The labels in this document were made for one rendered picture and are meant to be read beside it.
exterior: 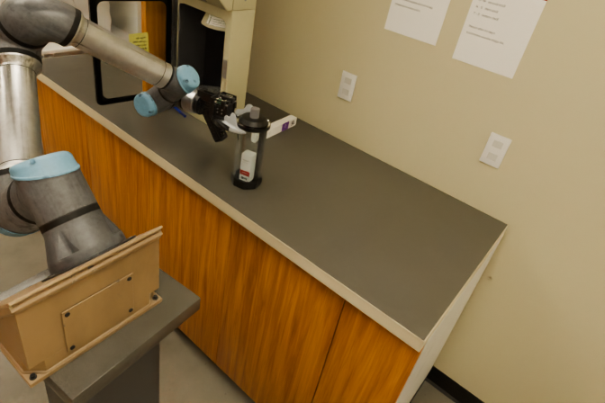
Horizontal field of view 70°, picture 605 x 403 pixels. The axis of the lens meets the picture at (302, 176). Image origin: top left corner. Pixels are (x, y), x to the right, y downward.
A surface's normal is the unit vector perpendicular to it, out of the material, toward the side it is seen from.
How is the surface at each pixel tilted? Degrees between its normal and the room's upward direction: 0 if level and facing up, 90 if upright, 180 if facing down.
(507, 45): 90
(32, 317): 90
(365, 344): 90
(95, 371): 0
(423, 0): 90
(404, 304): 0
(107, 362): 0
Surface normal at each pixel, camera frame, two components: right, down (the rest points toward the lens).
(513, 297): -0.62, 0.32
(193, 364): 0.18, -0.83
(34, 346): 0.79, 0.44
